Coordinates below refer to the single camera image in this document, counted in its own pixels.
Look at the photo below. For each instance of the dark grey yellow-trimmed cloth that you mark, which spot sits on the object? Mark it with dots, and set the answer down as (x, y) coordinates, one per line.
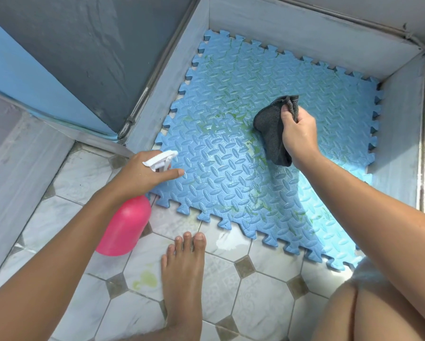
(269, 131)

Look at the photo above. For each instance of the grey wall pipe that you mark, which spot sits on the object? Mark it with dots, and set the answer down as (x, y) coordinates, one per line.
(127, 126)

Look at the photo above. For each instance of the person's leg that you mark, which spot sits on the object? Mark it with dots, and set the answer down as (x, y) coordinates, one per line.
(182, 284)
(369, 316)

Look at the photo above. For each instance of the person's left leg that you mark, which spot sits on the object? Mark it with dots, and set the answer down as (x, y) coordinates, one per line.
(182, 284)

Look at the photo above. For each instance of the person's right forearm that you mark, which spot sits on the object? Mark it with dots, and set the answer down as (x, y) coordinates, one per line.
(369, 216)

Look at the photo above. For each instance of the person's right hand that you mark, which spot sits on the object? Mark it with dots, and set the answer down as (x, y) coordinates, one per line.
(301, 138)

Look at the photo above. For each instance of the blue door frame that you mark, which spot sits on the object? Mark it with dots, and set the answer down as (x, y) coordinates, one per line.
(27, 88)

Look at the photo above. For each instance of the person's left hand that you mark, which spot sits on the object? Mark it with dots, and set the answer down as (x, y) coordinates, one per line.
(134, 179)

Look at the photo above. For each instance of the pink spray bottle white trigger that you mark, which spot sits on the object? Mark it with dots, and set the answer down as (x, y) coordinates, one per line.
(123, 227)

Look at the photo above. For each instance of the person's left forearm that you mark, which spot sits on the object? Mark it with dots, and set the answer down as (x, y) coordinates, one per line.
(49, 280)

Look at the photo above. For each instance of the blue foam puzzle mat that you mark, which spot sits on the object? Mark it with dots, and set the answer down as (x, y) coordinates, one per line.
(216, 166)

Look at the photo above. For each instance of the person's right leg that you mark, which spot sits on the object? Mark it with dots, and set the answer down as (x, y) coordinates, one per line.
(369, 316)

